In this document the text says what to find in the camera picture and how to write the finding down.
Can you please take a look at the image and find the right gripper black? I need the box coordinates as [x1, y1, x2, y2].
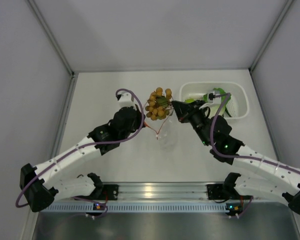
[172, 100, 211, 146]

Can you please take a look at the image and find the green fake apple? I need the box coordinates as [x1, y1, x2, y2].
[184, 98, 196, 104]

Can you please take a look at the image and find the brown fake longan bunch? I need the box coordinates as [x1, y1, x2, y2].
[143, 87, 174, 121]

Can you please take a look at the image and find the green fake lettuce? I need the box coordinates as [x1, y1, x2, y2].
[205, 87, 231, 118]

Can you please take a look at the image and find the clear zip bag orange seal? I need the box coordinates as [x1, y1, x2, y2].
[145, 110, 178, 151]

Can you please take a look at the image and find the dark green fake vegetable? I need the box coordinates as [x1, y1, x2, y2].
[222, 107, 233, 118]

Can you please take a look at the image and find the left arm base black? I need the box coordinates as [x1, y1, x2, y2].
[96, 184, 119, 201]

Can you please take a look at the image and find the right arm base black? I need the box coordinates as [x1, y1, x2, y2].
[206, 183, 227, 201]

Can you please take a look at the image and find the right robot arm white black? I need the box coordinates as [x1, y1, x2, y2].
[172, 100, 300, 215]

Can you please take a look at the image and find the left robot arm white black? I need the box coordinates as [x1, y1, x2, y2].
[19, 106, 145, 213]

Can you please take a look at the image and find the white perforated plastic basket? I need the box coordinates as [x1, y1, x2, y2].
[179, 82, 250, 121]

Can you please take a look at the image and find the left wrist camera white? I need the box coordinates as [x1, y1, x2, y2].
[117, 90, 135, 108]

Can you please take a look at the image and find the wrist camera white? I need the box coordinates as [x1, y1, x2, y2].
[117, 90, 135, 108]
[202, 90, 222, 105]

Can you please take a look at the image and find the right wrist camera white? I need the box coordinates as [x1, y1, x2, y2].
[202, 90, 222, 105]

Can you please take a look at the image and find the left aluminium frame post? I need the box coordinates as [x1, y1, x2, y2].
[27, 0, 76, 76]

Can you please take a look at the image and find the aluminium frame post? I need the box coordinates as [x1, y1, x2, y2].
[248, 0, 296, 74]
[27, 0, 76, 76]

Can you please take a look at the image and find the aluminium mounting rail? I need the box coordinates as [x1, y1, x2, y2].
[54, 181, 241, 202]

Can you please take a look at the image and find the slotted grey cable duct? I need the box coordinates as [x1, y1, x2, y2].
[43, 201, 241, 213]

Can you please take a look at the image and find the right aluminium frame post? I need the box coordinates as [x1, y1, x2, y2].
[248, 0, 296, 74]

